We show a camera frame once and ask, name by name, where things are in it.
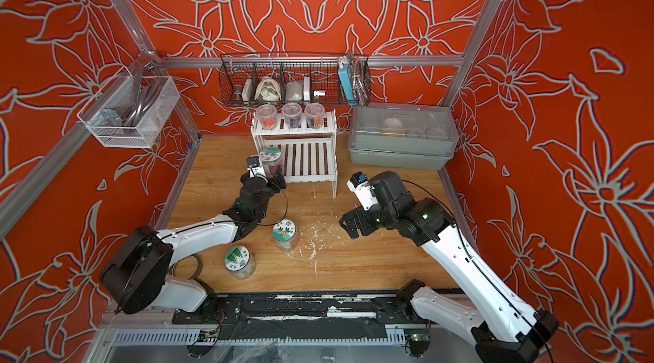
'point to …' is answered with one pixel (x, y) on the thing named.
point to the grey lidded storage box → (403, 135)
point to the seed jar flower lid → (272, 160)
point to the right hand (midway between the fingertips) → (348, 215)
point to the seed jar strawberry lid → (283, 232)
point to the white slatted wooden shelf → (309, 154)
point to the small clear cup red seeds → (267, 115)
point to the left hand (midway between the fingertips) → (269, 166)
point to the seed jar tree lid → (237, 258)
